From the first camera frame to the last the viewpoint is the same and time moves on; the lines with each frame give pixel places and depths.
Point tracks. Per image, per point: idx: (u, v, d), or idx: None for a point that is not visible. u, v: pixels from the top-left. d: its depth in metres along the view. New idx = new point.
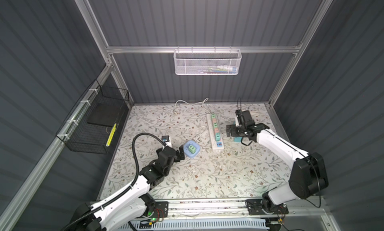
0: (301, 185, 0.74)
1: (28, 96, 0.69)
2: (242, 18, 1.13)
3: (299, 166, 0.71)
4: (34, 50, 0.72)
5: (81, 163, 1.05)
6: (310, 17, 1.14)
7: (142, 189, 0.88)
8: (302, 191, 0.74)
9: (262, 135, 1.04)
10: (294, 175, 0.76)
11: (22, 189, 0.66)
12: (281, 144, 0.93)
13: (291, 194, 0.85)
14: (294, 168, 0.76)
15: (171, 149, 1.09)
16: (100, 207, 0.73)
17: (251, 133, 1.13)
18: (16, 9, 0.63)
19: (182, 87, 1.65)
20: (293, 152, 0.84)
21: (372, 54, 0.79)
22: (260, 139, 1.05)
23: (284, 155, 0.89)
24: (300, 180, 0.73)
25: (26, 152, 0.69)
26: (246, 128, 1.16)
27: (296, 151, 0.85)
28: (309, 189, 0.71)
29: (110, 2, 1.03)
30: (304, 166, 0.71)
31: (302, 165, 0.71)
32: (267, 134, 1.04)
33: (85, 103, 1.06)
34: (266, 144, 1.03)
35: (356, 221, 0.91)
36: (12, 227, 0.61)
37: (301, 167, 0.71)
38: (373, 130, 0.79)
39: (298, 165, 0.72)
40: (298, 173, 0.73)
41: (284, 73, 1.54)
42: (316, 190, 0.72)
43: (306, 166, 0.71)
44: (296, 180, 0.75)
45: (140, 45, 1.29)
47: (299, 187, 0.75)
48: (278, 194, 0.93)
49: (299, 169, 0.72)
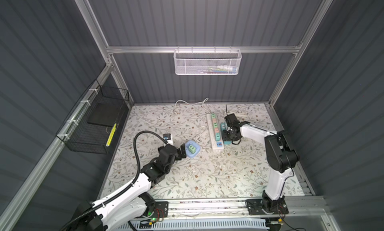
0: (274, 158, 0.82)
1: (27, 96, 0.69)
2: (242, 18, 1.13)
3: (268, 140, 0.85)
4: (34, 50, 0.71)
5: (81, 163, 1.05)
6: (309, 17, 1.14)
7: (144, 187, 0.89)
8: (276, 165, 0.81)
9: (242, 126, 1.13)
10: (267, 151, 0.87)
11: (23, 188, 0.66)
12: (256, 129, 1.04)
13: (275, 173, 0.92)
14: (266, 144, 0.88)
15: (173, 146, 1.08)
16: (102, 204, 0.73)
17: (236, 130, 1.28)
18: (16, 9, 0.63)
19: (182, 87, 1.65)
20: (264, 133, 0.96)
21: (372, 53, 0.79)
22: (242, 132, 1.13)
23: (260, 137, 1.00)
24: (271, 153, 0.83)
25: (26, 152, 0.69)
26: (233, 126, 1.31)
27: (267, 131, 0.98)
28: (279, 159, 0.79)
29: (110, 2, 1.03)
30: (272, 139, 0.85)
31: (270, 138, 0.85)
32: (245, 125, 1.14)
33: (85, 103, 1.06)
34: (246, 136, 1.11)
35: (356, 221, 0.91)
36: (12, 227, 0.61)
37: (268, 139, 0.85)
38: (373, 130, 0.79)
39: (268, 139, 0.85)
40: (269, 146, 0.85)
41: (284, 73, 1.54)
42: (289, 162, 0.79)
43: (274, 139, 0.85)
44: (270, 155, 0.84)
45: (140, 44, 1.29)
47: (274, 162, 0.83)
48: (271, 185, 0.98)
49: (268, 143, 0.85)
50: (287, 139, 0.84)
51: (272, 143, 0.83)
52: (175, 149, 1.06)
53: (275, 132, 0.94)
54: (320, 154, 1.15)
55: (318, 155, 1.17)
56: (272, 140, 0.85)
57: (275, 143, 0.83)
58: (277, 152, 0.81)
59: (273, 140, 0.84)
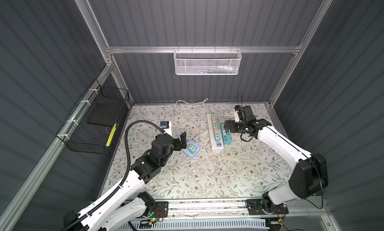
0: (301, 186, 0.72)
1: (28, 96, 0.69)
2: (242, 18, 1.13)
3: (301, 168, 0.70)
4: (34, 50, 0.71)
5: (81, 163, 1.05)
6: (309, 17, 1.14)
7: (134, 185, 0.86)
8: (302, 192, 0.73)
9: (264, 132, 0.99)
10: (294, 175, 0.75)
11: (23, 189, 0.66)
12: (283, 142, 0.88)
13: (290, 193, 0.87)
14: (296, 169, 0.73)
15: (166, 136, 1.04)
16: (87, 214, 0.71)
17: (251, 129, 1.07)
18: (16, 9, 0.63)
19: (182, 87, 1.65)
20: (295, 153, 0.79)
21: (372, 53, 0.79)
22: (261, 135, 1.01)
23: (286, 154, 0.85)
24: (300, 180, 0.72)
25: (26, 152, 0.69)
26: (247, 125, 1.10)
27: (298, 150, 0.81)
28: (308, 188, 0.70)
29: (110, 2, 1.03)
30: (306, 167, 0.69)
31: (304, 166, 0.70)
32: (269, 131, 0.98)
33: (85, 103, 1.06)
34: (263, 138, 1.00)
35: (356, 221, 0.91)
36: (12, 227, 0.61)
37: (303, 168, 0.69)
38: (373, 130, 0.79)
39: (302, 168, 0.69)
40: (300, 174, 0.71)
41: (284, 73, 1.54)
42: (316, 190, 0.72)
43: (309, 167, 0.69)
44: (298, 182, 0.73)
45: (140, 45, 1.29)
47: (299, 188, 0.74)
48: (278, 194, 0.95)
49: (300, 170, 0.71)
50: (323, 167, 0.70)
51: (307, 173, 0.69)
52: (169, 140, 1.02)
53: (309, 155, 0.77)
54: (320, 154, 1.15)
55: (318, 155, 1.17)
56: (307, 170, 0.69)
57: (309, 172, 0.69)
58: (308, 182, 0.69)
59: (307, 169, 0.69)
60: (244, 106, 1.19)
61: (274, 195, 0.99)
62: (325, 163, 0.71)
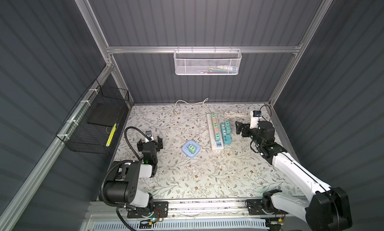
0: (320, 221, 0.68)
1: (28, 96, 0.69)
2: (242, 18, 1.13)
3: (318, 200, 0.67)
4: (34, 50, 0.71)
5: (81, 163, 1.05)
6: (309, 17, 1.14)
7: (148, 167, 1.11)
8: (319, 227, 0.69)
9: (279, 159, 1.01)
10: (311, 209, 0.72)
11: (22, 189, 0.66)
12: (300, 173, 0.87)
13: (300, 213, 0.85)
14: (312, 201, 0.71)
15: (150, 142, 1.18)
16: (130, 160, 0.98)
17: (266, 155, 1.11)
18: (17, 10, 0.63)
19: (182, 87, 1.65)
20: (312, 184, 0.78)
21: (372, 53, 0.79)
22: (279, 162, 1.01)
23: (303, 185, 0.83)
24: (318, 215, 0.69)
25: (26, 152, 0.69)
26: (262, 149, 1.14)
27: (315, 182, 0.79)
28: (327, 225, 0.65)
29: (110, 3, 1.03)
30: (324, 201, 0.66)
31: (320, 198, 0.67)
32: (284, 158, 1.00)
33: (85, 103, 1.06)
34: (279, 164, 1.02)
35: (355, 221, 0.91)
36: (12, 227, 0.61)
37: (320, 201, 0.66)
38: (373, 131, 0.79)
39: (317, 199, 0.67)
40: (317, 206, 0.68)
41: (284, 73, 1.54)
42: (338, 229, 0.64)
43: (327, 200, 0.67)
44: (316, 214, 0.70)
45: (140, 45, 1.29)
47: (318, 222, 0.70)
48: (285, 205, 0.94)
49: (318, 203, 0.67)
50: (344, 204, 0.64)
51: (324, 208, 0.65)
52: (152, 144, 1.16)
53: (327, 188, 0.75)
54: (320, 154, 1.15)
55: (318, 155, 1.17)
56: (323, 203, 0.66)
57: (328, 206, 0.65)
58: (326, 217, 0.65)
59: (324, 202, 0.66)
60: (268, 126, 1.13)
61: (278, 200, 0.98)
62: (347, 199, 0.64)
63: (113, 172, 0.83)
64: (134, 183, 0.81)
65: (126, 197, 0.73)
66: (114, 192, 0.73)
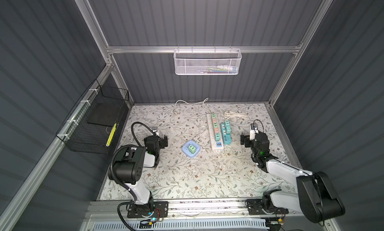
0: (309, 207, 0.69)
1: (28, 96, 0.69)
2: (242, 18, 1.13)
3: (302, 182, 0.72)
4: (34, 51, 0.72)
5: (81, 163, 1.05)
6: (309, 17, 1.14)
7: (151, 160, 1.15)
8: (311, 215, 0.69)
9: (269, 162, 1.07)
10: (300, 197, 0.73)
11: (23, 189, 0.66)
12: (285, 167, 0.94)
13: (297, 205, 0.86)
14: (298, 187, 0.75)
15: (154, 135, 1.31)
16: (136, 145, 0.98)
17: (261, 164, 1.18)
18: (17, 10, 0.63)
19: (182, 87, 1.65)
20: (296, 172, 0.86)
21: (372, 53, 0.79)
22: (268, 168, 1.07)
23: (290, 177, 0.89)
24: (306, 201, 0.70)
25: (26, 152, 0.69)
26: (258, 160, 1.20)
27: (299, 171, 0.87)
28: (317, 208, 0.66)
29: (110, 2, 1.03)
30: (307, 181, 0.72)
31: (304, 180, 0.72)
32: (273, 161, 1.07)
33: (85, 103, 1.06)
34: (269, 167, 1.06)
35: (356, 221, 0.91)
36: (12, 227, 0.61)
37: (304, 181, 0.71)
38: (373, 130, 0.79)
39: (302, 181, 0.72)
40: (303, 189, 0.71)
41: (284, 73, 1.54)
42: (329, 211, 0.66)
43: (310, 181, 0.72)
44: (305, 200, 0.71)
45: (140, 45, 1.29)
47: (309, 209, 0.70)
48: (282, 199, 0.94)
49: (303, 186, 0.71)
50: (327, 185, 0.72)
51: (310, 189, 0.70)
52: (156, 137, 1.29)
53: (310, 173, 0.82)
54: (319, 154, 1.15)
55: (318, 155, 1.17)
56: (308, 183, 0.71)
57: (313, 187, 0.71)
58: (314, 199, 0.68)
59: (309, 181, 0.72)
60: (263, 139, 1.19)
61: (276, 197, 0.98)
62: (329, 180, 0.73)
63: (121, 151, 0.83)
64: (140, 164, 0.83)
65: (133, 176, 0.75)
66: (122, 172, 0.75)
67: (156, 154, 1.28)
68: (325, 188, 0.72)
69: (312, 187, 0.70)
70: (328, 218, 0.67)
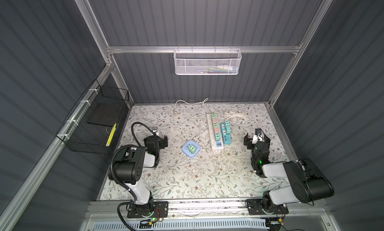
0: (298, 186, 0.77)
1: (28, 96, 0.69)
2: (242, 18, 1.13)
3: (287, 165, 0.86)
4: (34, 51, 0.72)
5: (81, 163, 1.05)
6: (309, 17, 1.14)
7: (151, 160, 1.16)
8: (302, 194, 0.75)
9: (264, 166, 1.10)
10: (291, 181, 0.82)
11: (23, 189, 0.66)
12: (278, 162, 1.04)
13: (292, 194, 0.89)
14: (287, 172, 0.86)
15: (154, 135, 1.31)
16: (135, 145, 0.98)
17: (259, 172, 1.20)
18: (17, 10, 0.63)
19: (182, 87, 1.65)
20: None
21: (372, 53, 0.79)
22: (263, 171, 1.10)
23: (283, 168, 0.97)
24: (295, 181, 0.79)
25: (26, 152, 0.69)
26: (256, 167, 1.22)
27: None
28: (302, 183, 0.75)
29: (110, 2, 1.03)
30: (291, 165, 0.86)
31: (288, 164, 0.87)
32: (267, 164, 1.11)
33: (85, 103, 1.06)
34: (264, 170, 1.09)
35: (355, 220, 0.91)
36: (12, 227, 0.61)
37: (287, 164, 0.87)
38: (373, 130, 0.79)
39: (286, 165, 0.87)
40: (289, 172, 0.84)
41: (284, 73, 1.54)
42: (315, 186, 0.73)
43: (293, 164, 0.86)
44: (294, 182, 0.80)
45: (140, 44, 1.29)
47: (299, 190, 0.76)
48: (280, 194, 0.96)
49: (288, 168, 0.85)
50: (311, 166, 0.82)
51: (293, 169, 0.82)
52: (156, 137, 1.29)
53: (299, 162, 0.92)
54: (319, 154, 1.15)
55: (318, 155, 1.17)
56: (290, 165, 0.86)
57: (296, 168, 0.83)
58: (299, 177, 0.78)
59: (293, 166, 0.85)
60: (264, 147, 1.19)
61: (275, 195, 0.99)
62: (312, 163, 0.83)
63: (121, 151, 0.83)
64: (140, 164, 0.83)
65: (132, 176, 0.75)
66: (122, 172, 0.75)
67: (156, 154, 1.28)
68: (309, 169, 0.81)
69: (295, 168, 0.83)
70: (317, 193, 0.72)
